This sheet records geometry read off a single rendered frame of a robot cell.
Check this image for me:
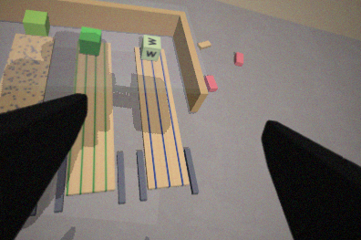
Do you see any pink rectangular block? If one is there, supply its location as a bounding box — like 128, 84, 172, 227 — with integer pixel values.
207, 76, 218, 92
234, 52, 243, 67

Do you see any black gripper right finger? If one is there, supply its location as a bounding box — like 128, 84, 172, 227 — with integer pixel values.
261, 120, 361, 240

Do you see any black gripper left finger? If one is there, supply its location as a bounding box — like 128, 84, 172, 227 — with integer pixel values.
0, 93, 88, 240

